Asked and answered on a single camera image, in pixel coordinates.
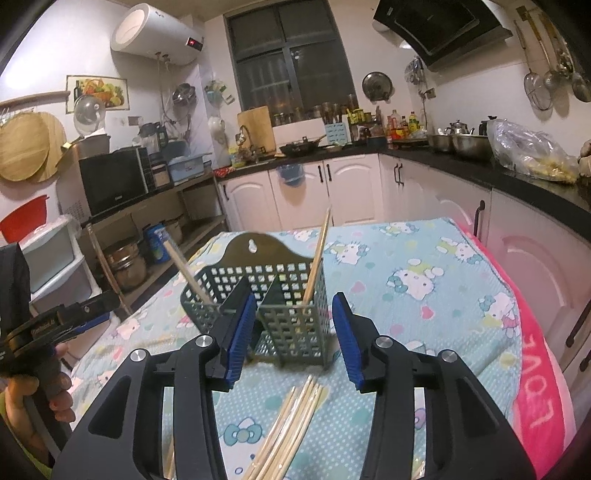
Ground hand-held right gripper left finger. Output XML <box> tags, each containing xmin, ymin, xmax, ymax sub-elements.
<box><xmin>53</xmin><ymin>292</ymin><xmax>257</xmax><ymax>480</ymax></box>

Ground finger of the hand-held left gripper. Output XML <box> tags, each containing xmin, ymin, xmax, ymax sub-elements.
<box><xmin>55</xmin><ymin>313</ymin><xmax>112</xmax><ymax>345</ymax></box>
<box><xmin>30</xmin><ymin>292</ymin><xmax>120</xmax><ymax>324</ymax></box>

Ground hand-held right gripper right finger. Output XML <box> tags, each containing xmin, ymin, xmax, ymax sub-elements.
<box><xmin>332</xmin><ymin>292</ymin><xmax>539</xmax><ymax>480</ymax></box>

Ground grey plastic utensil holder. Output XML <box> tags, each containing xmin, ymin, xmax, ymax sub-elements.
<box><xmin>181</xmin><ymin>232</ymin><xmax>334</xmax><ymax>370</ymax></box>

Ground light wooden chopstick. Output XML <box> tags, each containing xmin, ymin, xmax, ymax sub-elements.
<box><xmin>164</xmin><ymin>240</ymin><xmax>218</xmax><ymax>308</ymax></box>
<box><xmin>301</xmin><ymin>207</ymin><xmax>333</xmax><ymax>303</ymax></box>

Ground pile of wooden chopsticks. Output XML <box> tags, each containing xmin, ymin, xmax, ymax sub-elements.
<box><xmin>240</xmin><ymin>374</ymin><xmax>331</xmax><ymax>480</ymax></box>

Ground row of hanging kitchen utensils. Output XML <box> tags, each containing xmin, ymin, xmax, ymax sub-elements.
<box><xmin>510</xmin><ymin>9</ymin><xmax>591</xmax><ymax>112</ymax></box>

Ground person's left hand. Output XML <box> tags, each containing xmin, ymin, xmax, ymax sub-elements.
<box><xmin>2</xmin><ymin>342</ymin><xmax>77</xmax><ymax>464</ymax></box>

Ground wooden broom stick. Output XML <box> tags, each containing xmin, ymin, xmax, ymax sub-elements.
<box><xmin>87</xmin><ymin>223</ymin><xmax>127</xmax><ymax>312</ymax></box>

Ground white plastic drawer unit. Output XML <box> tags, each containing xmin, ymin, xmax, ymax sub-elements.
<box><xmin>18</xmin><ymin>216</ymin><xmax>94</xmax><ymax>306</ymax></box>

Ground stacked steel pots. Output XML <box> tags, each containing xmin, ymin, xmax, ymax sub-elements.
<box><xmin>103</xmin><ymin>239</ymin><xmax>149</xmax><ymax>292</ymax></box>

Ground red plastic basin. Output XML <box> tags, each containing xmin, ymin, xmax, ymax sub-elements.
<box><xmin>0</xmin><ymin>194</ymin><xmax>51</xmax><ymax>244</ymax></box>

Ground blue bottle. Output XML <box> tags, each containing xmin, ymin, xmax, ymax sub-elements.
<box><xmin>142</xmin><ymin>223</ymin><xmax>170</xmax><ymax>267</ymax></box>

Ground cartoon cat printed blanket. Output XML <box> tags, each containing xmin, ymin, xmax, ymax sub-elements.
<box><xmin>69</xmin><ymin>217</ymin><xmax>527</xmax><ymax>480</ymax></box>

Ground black microwave oven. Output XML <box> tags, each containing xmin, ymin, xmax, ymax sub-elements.
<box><xmin>78</xmin><ymin>147</ymin><xmax>151</xmax><ymax>217</ymax></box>

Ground kitchen shelf rack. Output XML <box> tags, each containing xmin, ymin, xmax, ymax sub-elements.
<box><xmin>76</xmin><ymin>173</ymin><xmax>230</xmax><ymax>308</ymax></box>

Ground round wooden board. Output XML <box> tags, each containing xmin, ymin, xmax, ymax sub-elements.
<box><xmin>0</xmin><ymin>111</ymin><xmax>66</xmax><ymax>184</ymax></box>

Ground steel stock pot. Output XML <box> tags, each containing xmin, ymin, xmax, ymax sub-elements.
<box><xmin>68</xmin><ymin>133</ymin><xmax>112</xmax><ymax>160</ymax></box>

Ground light blue plastic box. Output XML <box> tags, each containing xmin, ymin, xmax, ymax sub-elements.
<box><xmin>166</xmin><ymin>154</ymin><xmax>214</xmax><ymax>184</ymax></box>

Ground blue plastic bag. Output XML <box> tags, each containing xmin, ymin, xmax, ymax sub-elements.
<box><xmin>276</xmin><ymin>161</ymin><xmax>304</xmax><ymax>188</ymax></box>

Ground electric kettle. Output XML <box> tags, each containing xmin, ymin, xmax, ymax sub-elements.
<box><xmin>137</xmin><ymin>121</ymin><xmax>170</xmax><ymax>156</ymax></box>

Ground glass pot lid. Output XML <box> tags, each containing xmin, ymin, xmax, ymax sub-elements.
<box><xmin>73</xmin><ymin>94</ymin><xmax>110</xmax><ymax>137</ymax></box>

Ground pink lettered towel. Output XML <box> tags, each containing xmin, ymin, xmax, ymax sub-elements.
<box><xmin>455</xmin><ymin>219</ymin><xmax>583</xmax><ymax>462</ymax></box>

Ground wooden rolling pin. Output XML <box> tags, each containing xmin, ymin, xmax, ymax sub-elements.
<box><xmin>0</xmin><ymin>90</ymin><xmax>71</xmax><ymax>110</ymax></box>

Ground black wok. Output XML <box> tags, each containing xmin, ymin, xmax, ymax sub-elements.
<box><xmin>279</xmin><ymin>136</ymin><xmax>327</xmax><ymax>156</ymax></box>

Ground kitchen faucet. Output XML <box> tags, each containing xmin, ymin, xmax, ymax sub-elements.
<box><xmin>236</xmin><ymin>124</ymin><xmax>260</xmax><ymax>163</ymax></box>

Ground light blue knife block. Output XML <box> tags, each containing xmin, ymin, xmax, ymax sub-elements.
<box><xmin>324</xmin><ymin>121</ymin><xmax>351</xmax><ymax>145</ymax></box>

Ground rectangular wooden cutting board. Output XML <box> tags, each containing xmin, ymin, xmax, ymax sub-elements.
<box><xmin>237</xmin><ymin>106</ymin><xmax>277</xmax><ymax>151</ymax></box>

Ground small steel basin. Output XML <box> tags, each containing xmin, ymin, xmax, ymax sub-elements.
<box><xmin>427</xmin><ymin>133</ymin><xmax>456</xmax><ymax>154</ymax></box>

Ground row of condiment bottles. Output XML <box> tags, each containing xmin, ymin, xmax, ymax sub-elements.
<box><xmin>348</xmin><ymin>106</ymin><xmax>430</xmax><ymax>144</ymax></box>

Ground black countertop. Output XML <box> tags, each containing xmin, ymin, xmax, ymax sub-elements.
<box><xmin>215</xmin><ymin>137</ymin><xmax>591</xmax><ymax>223</ymax></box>

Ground large steel basin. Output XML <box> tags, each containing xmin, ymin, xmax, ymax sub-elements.
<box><xmin>450</xmin><ymin>134</ymin><xmax>493</xmax><ymax>161</ymax></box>

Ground row of spice jars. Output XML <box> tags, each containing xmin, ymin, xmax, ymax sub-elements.
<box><xmin>271</xmin><ymin>103</ymin><xmax>325</xmax><ymax>126</ymax></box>

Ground hanging steel bowl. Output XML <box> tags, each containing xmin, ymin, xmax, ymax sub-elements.
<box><xmin>172</xmin><ymin>82</ymin><xmax>198</xmax><ymax>108</ymax></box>

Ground hanging steel pot lid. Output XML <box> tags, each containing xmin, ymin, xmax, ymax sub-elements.
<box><xmin>361</xmin><ymin>71</ymin><xmax>394</xmax><ymax>103</ymax></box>

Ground clear plastic food bag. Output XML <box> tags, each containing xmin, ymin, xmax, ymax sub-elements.
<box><xmin>486</xmin><ymin>119</ymin><xmax>581</xmax><ymax>184</ymax></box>

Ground white water heater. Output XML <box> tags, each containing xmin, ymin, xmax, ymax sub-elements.
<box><xmin>110</xmin><ymin>2</ymin><xmax>206</xmax><ymax>66</ymax></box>

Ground dark kitchen window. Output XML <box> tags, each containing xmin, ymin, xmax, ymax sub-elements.
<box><xmin>224</xmin><ymin>0</ymin><xmax>362</xmax><ymax>124</ymax></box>

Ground black range hood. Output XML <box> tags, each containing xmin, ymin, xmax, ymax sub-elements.
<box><xmin>373</xmin><ymin>0</ymin><xmax>514</xmax><ymax>71</ymax></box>

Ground fruit wall picture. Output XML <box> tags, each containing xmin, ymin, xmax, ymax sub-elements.
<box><xmin>65</xmin><ymin>75</ymin><xmax>128</xmax><ymax>114</ymax></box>

